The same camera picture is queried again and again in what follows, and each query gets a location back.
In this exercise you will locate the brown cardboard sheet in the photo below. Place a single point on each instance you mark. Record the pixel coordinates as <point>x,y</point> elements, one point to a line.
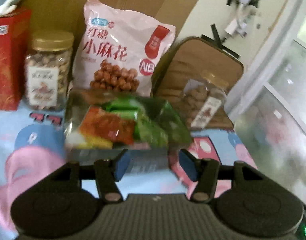
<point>118,2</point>

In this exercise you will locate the orange snack packet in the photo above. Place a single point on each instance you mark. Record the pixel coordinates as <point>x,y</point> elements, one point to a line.
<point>99,123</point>

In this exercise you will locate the gold-lid nut jar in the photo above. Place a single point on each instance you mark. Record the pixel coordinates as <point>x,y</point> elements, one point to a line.
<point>47,66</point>

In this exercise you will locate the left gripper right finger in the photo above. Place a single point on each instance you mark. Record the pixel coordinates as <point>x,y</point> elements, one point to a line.
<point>204,172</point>

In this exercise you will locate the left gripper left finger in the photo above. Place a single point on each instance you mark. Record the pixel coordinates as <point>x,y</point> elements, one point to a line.
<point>107,173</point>

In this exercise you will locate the black cardboard box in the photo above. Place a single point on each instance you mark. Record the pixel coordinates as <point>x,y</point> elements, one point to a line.
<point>143,157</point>

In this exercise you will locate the large clear snack jar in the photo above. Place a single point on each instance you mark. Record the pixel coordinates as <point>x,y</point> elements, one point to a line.
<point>201,98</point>

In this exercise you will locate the white window frame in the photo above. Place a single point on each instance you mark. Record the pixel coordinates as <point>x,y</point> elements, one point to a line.
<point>266,63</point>

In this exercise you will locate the cartoon pig bedsheet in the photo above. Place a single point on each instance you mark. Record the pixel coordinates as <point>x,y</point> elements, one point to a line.
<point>32,146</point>

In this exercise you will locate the yellow jelly cup snack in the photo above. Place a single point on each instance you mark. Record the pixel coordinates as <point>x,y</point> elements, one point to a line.
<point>77,140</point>

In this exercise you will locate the pink snack bag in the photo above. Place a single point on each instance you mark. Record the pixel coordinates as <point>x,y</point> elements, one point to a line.
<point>120,49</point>

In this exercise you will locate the green snack packets pile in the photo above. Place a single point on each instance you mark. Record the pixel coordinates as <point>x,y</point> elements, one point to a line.
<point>156,122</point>

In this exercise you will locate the red gift bag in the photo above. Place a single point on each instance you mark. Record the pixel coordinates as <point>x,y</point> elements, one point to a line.
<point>14,36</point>

